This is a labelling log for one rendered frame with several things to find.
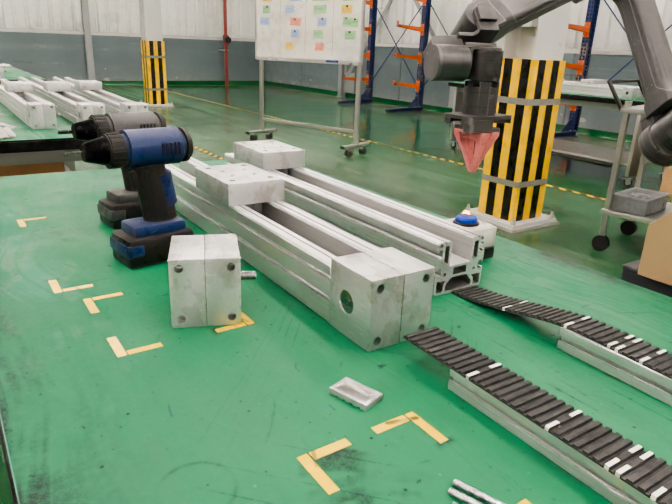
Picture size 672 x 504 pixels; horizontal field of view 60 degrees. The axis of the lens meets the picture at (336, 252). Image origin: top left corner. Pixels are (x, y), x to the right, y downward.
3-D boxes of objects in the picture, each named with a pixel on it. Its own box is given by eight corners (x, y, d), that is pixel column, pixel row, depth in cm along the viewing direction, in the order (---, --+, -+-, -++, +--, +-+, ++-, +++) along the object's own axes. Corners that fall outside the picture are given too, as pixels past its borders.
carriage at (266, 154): (305, 178, 137) (305, 149, 134) (262, 182, 131) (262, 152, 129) (273, 166, 149) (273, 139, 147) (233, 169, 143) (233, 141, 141)
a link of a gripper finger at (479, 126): (438, 170, 102) (443, 116, 99) (466, 167, 106) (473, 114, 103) (465, 178, 97) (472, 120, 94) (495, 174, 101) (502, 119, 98)
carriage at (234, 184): (284, 214, 107) (284, 178, 105) (228, 222, 101) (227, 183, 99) (247, 195, 120) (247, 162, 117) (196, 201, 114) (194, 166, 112)
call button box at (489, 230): (493, 257, 106) (498, 224, 104) (455, 266, 101) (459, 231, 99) (462, 244, 113) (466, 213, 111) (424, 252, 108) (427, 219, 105)
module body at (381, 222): (479, 284, 94) (486, 234, 91) (433, 296, 89) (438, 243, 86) (260, 182, 156) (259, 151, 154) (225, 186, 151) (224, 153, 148)
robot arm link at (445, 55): (492, 1, 96) (468, 38, 104) (429, -4, 92) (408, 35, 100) (513, 59, 92) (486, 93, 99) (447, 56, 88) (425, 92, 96)
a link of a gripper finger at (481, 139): (448, 169, 104) (453, 115, 100) (476, 166, 107) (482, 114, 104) (476, 176, 98) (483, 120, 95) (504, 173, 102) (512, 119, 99)
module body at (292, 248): (386, 308, 84) (390, 253, 81) (328, 323, 79) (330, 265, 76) (191, 189, 146) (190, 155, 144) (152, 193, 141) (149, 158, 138)
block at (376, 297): (442, 330, 78) (449, 264, 75) (367, 352, 71) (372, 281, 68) (399, 305, 85) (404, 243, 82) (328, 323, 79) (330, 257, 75)
